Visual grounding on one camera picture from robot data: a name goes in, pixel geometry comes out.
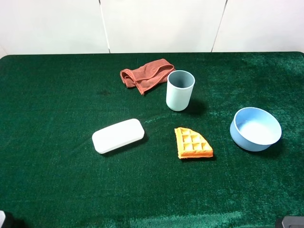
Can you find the red-brown cloth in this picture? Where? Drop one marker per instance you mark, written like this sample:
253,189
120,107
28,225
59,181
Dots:
147,76

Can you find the grey robot base corner right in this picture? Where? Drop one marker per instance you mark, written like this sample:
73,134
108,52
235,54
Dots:
290,222

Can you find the light blue plastic cup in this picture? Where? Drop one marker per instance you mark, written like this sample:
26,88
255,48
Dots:
180,84

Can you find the orange waffle piece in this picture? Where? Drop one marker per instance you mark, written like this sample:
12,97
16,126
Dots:
191,144

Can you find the white rounded rectangular case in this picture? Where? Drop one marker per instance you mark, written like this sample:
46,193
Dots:
117,135

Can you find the green felt table cloth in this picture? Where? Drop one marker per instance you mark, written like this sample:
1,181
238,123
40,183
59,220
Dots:
51,176

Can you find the blue plastic bowl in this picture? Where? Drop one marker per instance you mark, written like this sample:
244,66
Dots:
254,129

